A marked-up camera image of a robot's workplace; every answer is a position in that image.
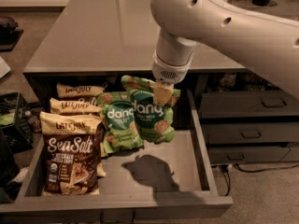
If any green dang chip bag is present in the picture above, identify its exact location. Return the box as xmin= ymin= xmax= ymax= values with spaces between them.
xmin=97 ymin=91 xmax=144 ymax=154
xmin=121 ymin=76 xmax=180 ymax=144

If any black crate on floor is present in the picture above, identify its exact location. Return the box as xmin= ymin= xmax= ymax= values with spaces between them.
xmin=0 ymin=92 xmax=33 ymax=153

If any closed drawer with handle middle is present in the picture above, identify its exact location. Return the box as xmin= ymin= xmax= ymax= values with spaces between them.
xmin=202 ymin=122 xmax=299 ymax=145

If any front sea salt chip bag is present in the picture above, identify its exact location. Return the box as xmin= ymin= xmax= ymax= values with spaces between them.
xmin=40 ymin=112 xmax=102 ymax=196

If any closed drawer with handle lower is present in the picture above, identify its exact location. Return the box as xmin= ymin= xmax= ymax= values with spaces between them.
xmin=208 ymin=147 xmax=299 ymax=164

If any closed drawer with handle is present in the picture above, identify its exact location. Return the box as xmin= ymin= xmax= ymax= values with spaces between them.
xmin=208 ymin=147 xmax=299 ymax=164
xmin=198 ymin=91 xmax=299 ymax=119
xmin=202 ymin=122 xmax=299 ymax=145

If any white object at left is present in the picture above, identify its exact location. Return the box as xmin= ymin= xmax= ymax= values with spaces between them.
xmin=0 ymin=56 xmax=10 ymax=78

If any grey counter cabinet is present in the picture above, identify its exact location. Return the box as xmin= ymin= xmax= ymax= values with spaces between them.
xmin=24 ymin=0 xmax=299 ymax=153

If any open grey top drawer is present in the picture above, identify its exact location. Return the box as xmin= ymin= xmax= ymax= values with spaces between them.
xmin=0 ymin=91 xmax=233 ymax=224

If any black mat with dark object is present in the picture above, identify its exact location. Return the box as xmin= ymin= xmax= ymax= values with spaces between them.
xmin=0 ymin=17 xmax=23 ymax=52

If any closed drawer with handle upper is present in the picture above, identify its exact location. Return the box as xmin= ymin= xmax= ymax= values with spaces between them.
xmin=198 ymin=91 xmax=299 ymax=119

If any black floor cable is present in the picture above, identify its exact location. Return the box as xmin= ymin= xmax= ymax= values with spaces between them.
xmin=211 ymin=161 xmax=299 ymax=197

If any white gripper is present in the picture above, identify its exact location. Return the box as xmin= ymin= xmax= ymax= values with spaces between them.
xmin=152 ymin=51 xmax=191 ymax=106

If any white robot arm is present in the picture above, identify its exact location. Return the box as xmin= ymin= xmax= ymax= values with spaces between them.
xmin=150 ymin=0 xmax=299 ymax=98

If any late july chip bag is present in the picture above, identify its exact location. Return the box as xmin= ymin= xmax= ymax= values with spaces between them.
xmin=56 ymin=83 xmax=105 ymax=105
xmin=50 ymin=98 xmax=102 ymax=115

